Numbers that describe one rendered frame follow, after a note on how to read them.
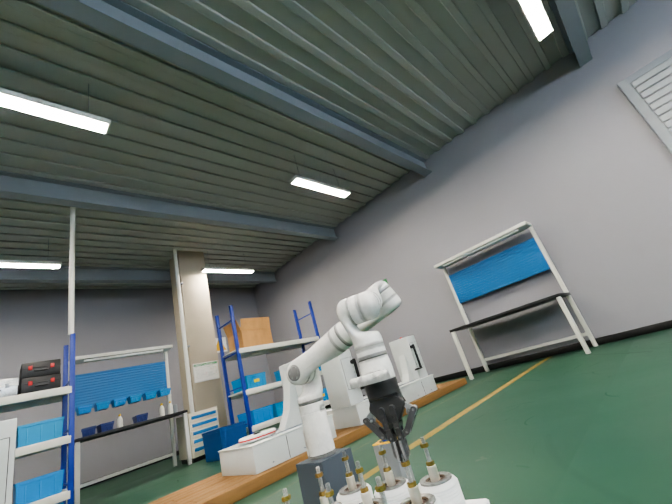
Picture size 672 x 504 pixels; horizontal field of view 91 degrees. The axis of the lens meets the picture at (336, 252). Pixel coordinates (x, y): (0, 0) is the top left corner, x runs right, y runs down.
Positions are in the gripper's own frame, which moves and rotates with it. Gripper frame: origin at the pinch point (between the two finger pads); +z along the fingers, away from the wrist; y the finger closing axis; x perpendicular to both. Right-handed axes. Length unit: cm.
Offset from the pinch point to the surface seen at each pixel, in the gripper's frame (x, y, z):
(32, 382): -135, 443, -107
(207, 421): -361, 428, -14
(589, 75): -439, -288, -312
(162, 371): -346, 502, -113
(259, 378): -399, 342, -54
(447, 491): -7.8, -4.7, 11.2
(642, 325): -475, -192, 25
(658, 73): -413, -332, -255
